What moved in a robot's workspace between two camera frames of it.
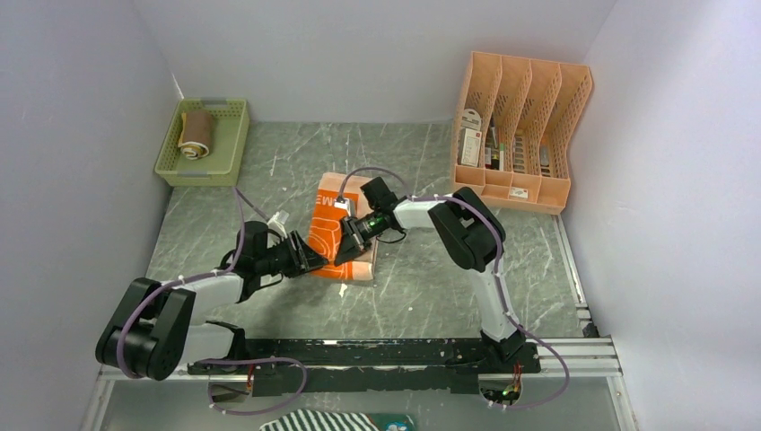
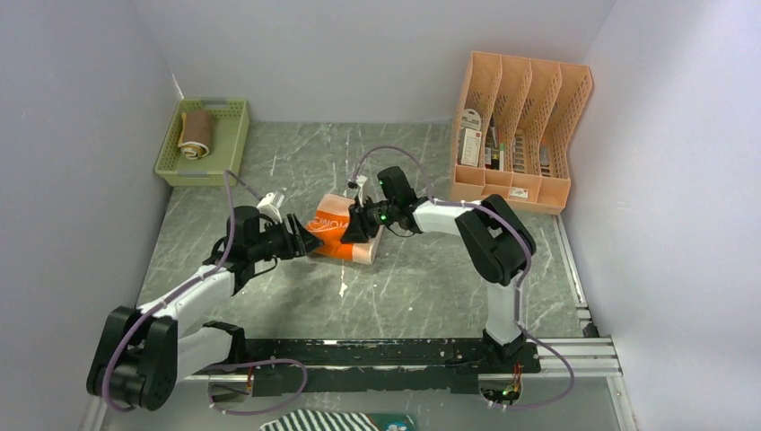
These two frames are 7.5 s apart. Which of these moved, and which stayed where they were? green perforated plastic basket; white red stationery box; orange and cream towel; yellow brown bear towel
Moved: orange and cream towel
Stayed: green perforated plastic basket; white red stationery box; yellow brown bear towel
